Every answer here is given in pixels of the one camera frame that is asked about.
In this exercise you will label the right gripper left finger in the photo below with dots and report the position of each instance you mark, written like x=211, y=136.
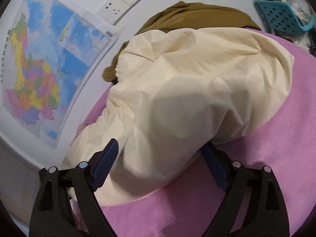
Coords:
x=52, y=214

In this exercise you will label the cream beige jacket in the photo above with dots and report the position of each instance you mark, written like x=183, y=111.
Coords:
x=175, y=92

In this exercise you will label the grey wardrobe door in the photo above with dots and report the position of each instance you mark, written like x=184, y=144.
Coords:
x=20, y=183

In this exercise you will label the pink floral bed sheet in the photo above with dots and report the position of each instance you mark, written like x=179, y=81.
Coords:
x=286, y=143

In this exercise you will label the pink folded garment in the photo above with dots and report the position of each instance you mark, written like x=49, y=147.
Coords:
x=79, y=130

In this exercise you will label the teal plastic storage rack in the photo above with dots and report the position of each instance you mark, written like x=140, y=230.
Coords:
x=286, y=17

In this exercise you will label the olive brown garment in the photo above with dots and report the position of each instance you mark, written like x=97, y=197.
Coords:
x=197, y=16

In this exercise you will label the colourful wall map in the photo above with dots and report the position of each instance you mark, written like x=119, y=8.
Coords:
x=51, y=48

